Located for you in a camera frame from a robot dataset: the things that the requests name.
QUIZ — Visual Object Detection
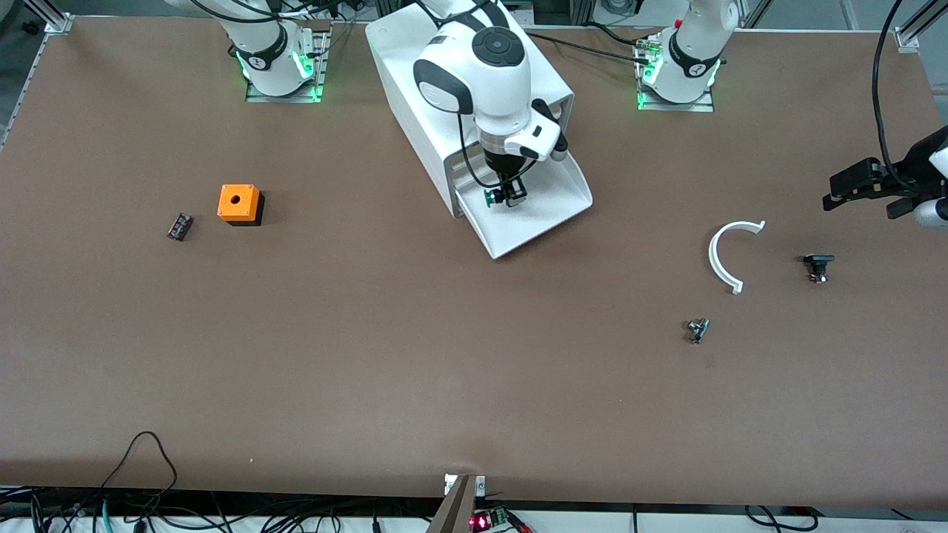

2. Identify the white drawer cabinet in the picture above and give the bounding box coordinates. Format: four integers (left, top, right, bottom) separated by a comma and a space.
364, 0, 575, 220

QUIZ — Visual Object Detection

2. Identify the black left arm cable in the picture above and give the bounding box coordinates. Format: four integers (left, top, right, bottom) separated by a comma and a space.
872, 0, 904, 190

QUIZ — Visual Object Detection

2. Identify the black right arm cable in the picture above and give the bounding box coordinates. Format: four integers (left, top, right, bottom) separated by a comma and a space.
418, 0, 535, 190

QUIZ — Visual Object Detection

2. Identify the white curved plastic bracket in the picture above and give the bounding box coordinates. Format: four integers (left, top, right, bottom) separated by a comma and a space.
708, 220, 767, 295

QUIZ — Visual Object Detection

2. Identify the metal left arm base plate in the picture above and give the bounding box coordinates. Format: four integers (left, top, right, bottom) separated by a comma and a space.
635, 33, 716, 113

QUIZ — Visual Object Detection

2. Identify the black sagging cable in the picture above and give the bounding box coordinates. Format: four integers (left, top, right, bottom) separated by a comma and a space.
744, 505, 815, 532

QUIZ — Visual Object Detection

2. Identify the thin black looped cable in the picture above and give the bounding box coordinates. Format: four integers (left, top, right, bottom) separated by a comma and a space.
100, 431, 178, 493

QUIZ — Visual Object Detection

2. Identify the black cable to arm base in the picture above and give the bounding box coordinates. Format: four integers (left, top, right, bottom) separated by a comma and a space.
527, 31, 660, 64

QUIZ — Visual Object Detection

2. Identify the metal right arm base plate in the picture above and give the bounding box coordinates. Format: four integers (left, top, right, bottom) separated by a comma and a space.
244, 21, 332, 104

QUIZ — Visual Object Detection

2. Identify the orange box with hole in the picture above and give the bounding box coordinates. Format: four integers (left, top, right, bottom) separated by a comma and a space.
217, 184, 265, 227

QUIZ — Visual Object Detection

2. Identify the circuit board with red light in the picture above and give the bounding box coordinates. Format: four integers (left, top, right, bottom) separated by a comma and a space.
470, 506, 513, 532

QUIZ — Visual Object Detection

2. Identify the grey slanted beam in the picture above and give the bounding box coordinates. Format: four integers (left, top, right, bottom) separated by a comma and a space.
426, 475, 478, 533

